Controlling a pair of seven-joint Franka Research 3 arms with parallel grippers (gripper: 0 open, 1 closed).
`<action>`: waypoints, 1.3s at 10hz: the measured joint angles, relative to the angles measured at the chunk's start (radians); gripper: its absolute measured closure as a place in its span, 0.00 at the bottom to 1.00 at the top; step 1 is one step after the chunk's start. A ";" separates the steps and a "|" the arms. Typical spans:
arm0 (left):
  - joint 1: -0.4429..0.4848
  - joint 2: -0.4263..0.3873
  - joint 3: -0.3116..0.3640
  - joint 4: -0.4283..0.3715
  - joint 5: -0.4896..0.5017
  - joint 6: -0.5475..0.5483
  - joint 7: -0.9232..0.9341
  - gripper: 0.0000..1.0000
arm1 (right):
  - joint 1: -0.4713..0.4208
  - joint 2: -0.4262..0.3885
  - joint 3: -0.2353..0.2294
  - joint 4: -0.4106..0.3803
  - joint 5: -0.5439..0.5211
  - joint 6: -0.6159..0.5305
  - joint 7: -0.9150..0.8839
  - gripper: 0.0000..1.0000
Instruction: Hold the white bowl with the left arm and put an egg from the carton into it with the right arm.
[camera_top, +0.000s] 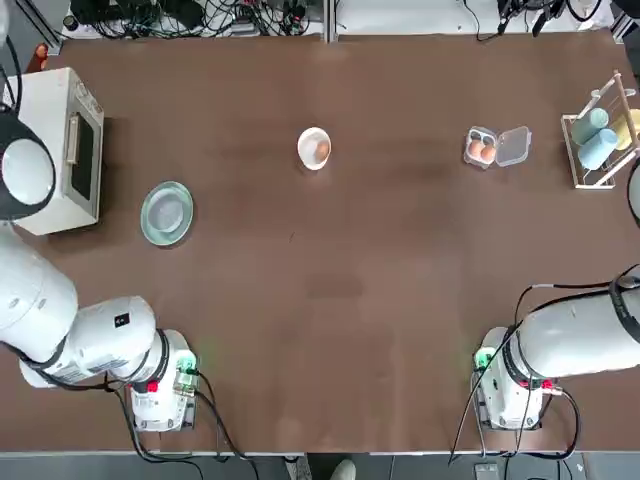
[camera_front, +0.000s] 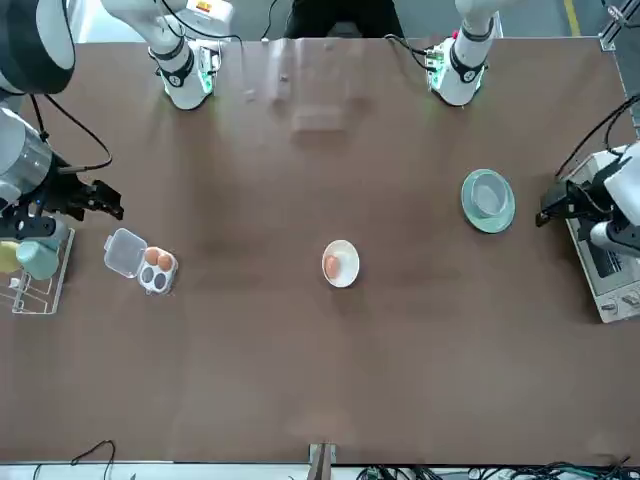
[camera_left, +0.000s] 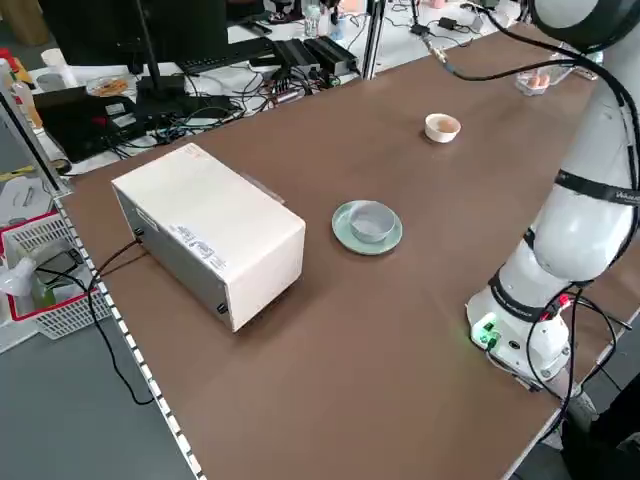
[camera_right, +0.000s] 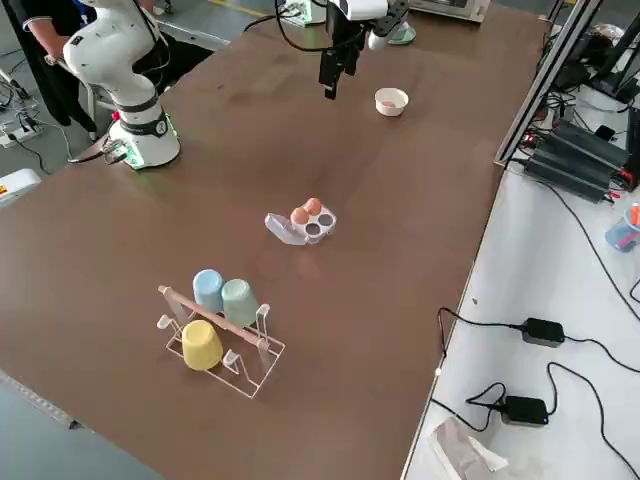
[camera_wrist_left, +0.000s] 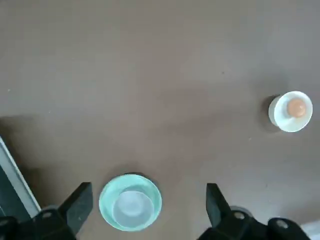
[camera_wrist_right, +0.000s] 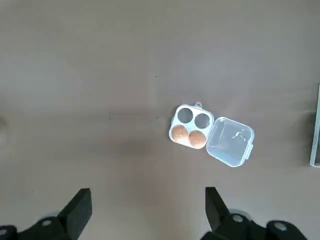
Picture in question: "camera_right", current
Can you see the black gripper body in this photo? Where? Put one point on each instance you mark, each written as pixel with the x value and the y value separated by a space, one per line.
pixel 345 35

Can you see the white bowl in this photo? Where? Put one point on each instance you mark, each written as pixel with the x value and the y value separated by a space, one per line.
pixel 391 112

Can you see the clear plastic egg carton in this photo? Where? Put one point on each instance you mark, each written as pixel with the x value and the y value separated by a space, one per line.
pixel 282 232

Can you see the pale green plate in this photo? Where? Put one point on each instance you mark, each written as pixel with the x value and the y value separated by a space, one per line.
pixel 404 38

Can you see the cream toaster oven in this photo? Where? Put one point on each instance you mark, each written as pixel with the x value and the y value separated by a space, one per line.
pixel 450 10

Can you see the black power supply box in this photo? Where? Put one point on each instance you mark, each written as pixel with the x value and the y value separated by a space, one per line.
pixel 590 145
pixel 565 175

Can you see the pale green cup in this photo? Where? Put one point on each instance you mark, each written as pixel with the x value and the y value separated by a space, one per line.
pixel 240 300

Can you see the light blue cup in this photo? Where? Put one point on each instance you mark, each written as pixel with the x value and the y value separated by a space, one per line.
pixel 207 287

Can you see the person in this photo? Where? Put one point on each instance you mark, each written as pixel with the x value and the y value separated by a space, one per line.
pixel 55 90

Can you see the yellow cup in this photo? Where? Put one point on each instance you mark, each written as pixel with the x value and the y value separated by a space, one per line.
pixel 202 345

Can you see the white power strip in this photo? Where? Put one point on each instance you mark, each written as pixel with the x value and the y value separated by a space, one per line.
pixel 20 136

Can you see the cup with pens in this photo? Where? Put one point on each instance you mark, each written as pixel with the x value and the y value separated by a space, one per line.
pixel 622 237

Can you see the black power adapter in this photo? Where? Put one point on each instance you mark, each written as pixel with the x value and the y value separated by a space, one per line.
pixel 525 410
pixel 544 331

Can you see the crumpled clear plastic bag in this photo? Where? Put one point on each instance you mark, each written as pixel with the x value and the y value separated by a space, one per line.
pixel 460 450

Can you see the aluminium profile post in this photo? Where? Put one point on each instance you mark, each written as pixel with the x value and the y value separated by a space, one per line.
pixel 547 82

